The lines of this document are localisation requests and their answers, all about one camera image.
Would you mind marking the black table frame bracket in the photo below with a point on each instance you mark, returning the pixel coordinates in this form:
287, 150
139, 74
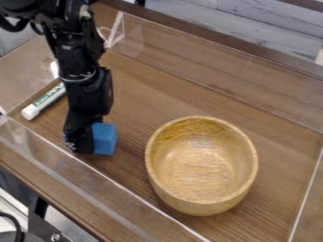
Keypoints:
39, 226

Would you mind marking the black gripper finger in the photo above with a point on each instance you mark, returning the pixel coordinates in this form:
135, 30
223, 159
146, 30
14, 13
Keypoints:
72, 130
84, 139

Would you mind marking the green and white marker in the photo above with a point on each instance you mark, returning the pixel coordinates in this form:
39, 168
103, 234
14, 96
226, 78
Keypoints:
43, 102

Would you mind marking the blue rectangular block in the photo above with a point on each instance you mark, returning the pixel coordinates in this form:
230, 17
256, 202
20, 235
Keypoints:
104, 138

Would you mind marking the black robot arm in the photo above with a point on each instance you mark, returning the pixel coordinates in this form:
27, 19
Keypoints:
66, 22

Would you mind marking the light brown wooden bowl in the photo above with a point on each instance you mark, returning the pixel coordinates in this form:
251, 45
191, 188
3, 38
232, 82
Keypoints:
202, 164

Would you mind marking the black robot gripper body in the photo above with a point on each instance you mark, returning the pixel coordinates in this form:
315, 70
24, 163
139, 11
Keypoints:
90, 93

